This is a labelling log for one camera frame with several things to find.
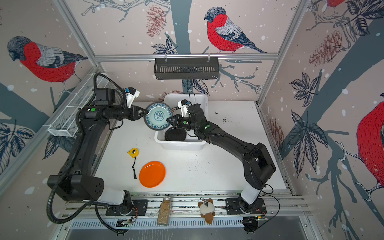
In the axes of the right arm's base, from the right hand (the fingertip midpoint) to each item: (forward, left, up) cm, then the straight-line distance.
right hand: (165, 121), depth 76 cm
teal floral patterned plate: (+3, +4, +2) cm, 6 cm away
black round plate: (+10, 0, -27) cm, 29 cm away
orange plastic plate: (-18, +10, -26) cm, 33 cm away
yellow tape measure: (-6, +24, -25) cm, 35 cm away
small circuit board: (-41, +18, -28) cm, 53 cm away
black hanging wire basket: (+48, -6, +1) cm, 48 cm away
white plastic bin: (-5, -12, -13) cm, 19 cm away
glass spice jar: (-36, -2, -22) cm, 42 cm away
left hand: (+1, +10, +7) cm, 12 cm away
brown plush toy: (-34, -22, -26) cm, 48 cm away
